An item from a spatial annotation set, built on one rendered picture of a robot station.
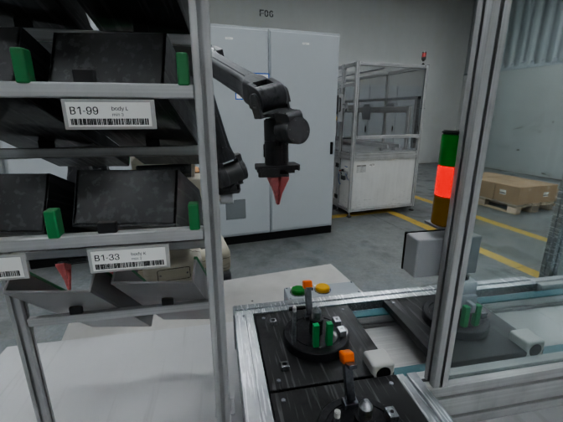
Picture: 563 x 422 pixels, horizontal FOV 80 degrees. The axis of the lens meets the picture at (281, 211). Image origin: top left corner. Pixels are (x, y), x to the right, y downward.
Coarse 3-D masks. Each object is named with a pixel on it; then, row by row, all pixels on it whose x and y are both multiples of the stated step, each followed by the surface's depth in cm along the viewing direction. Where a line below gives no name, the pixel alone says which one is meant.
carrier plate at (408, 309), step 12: (384, 300) 89; (396, 300) 89; (408, 300) 89; (420, 300) 89; (396, 312) 83; (408, 312) 83; (420, 312) 83; (408, 324) 78; (420, 324) 78; (420, 336) 74; (420, 348) 73
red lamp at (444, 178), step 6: (438, 168) 55; (444, 168) 54; (450, 168) 53; (438, 174) 55; (444, 174) 54; (450, 174) 53; (438, 180) 55; (444, 180) 54; (450, 180) 54; (438, 186) 55; (444, 186) 54; (450, 186) 54; (438, 192) 56; (444, 192) 55; (450, 192) 54
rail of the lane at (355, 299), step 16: (416, 288) 97; (432, 288) 97; (256, 304) 89; (272, 304) 89; (288, 304) 89; (304, 304) 89; (320, 304) 89; (336, 304) 89; (352, 304) 89; (368, 304) 90
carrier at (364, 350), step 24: (288, 312) 83; (312, 312) 71; (336, 312) 83; (264, 336) 74; (288, 336) 71; (312, 336) 68; (336, 336) 71; (360, 336) 74; (264, 360) 67; (288, 360) 67; (312, 360) 67; (336, 360) 67; (360, 360) 67; (384, 360) 64; (288, 384) 61; (312, 384) 61
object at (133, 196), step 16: (80, 176) 43; (96, 176) 43; (112, 176) 43; (128, 176) 44; (144, 176) 44; (160, 176) 44; (176, 176) 44; (80, 192) 43; (96, 192) 43; (112, 192) 43; (128, 192) 43; (144, 192) 43; (160, 192) 43; (176, 192) 43; (192, 192) 51; (80, 208) 43; (96, 208) 43; (112, 208) 43; (128, 208) 43; (144, 208) 43; (160, 208) 43; (176, 208) 43; (80, 224) 42; (128, 224) 43; (144, 224) 43; (160, 224) 43; (176, 224) 43
